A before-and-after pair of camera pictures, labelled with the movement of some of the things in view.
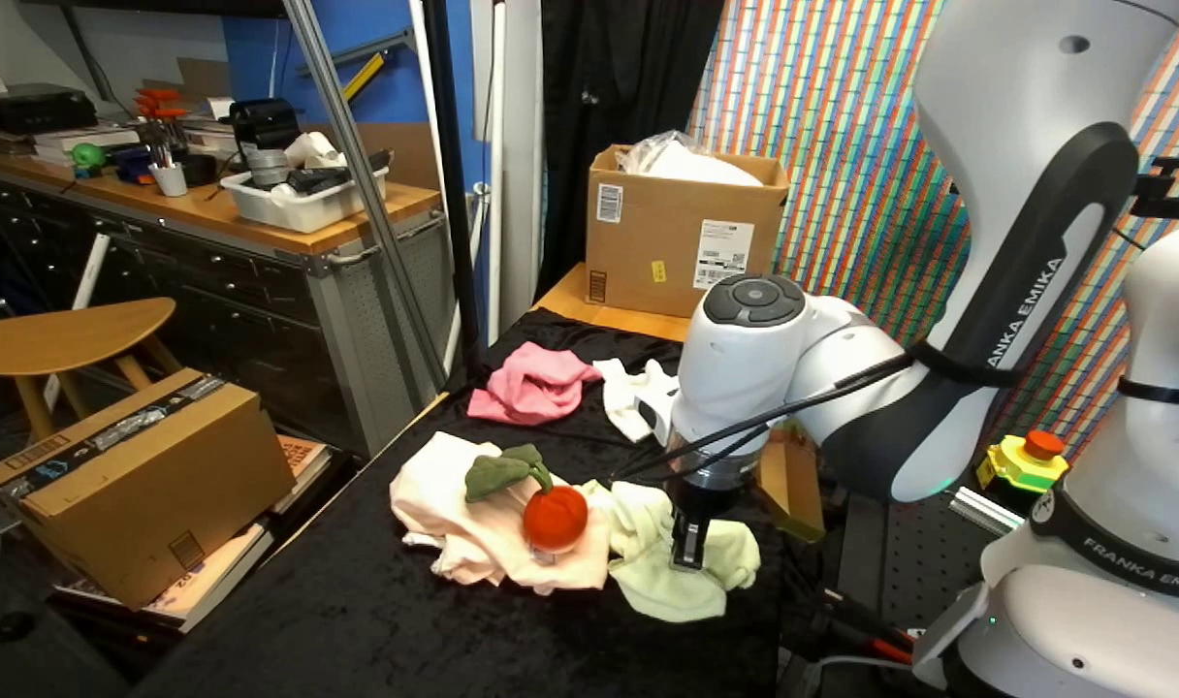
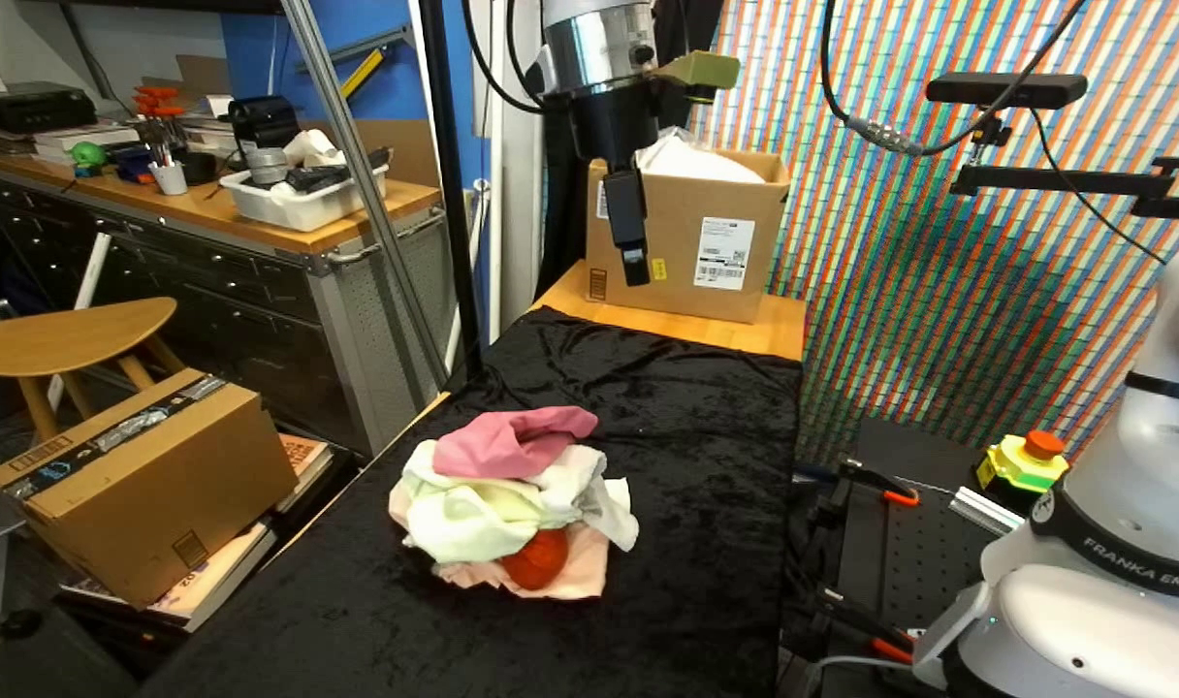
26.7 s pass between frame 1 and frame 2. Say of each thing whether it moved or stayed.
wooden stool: stayed
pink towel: moved
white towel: moved
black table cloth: stayed
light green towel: moved
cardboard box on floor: stayed
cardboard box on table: stayed
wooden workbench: stayed
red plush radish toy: moved
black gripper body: moved
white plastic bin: stayed
